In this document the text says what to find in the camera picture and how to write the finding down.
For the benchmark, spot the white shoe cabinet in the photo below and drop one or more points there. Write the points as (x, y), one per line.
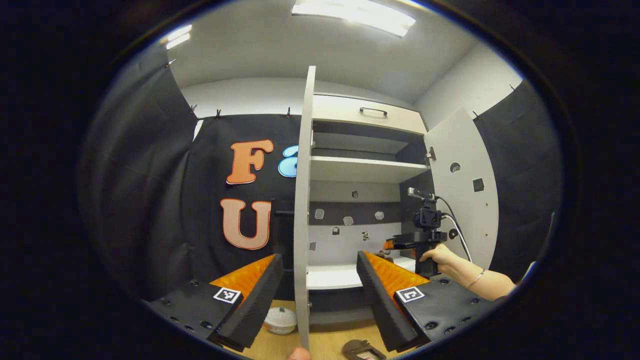
(350, 245)

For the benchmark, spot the tan rounded object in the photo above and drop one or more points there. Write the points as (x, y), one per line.
(299, 355)

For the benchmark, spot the small ceiling light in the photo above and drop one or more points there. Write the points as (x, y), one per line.
(178, 37)

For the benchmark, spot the white cabinet shelf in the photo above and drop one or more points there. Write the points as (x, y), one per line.
(360, 170)

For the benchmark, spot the long ceiling light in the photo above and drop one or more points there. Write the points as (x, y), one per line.
(355, 15)

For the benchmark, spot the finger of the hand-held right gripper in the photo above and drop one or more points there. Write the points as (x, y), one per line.
(390, 244)

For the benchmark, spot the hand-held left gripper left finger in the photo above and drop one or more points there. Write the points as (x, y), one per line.
(252, 310)

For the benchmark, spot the white cabinet drawer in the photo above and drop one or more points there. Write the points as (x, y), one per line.
(340, 110)

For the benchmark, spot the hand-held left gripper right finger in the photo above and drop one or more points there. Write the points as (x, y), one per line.
(382, 310)

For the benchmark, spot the white round object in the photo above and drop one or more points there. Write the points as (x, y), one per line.
(280, 321)

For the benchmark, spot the brown fuzzy shoe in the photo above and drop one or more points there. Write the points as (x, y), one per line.
(362, 349)

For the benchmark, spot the black backdrop cloth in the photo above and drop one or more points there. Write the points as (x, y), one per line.
(150, 200)
(525, 175)

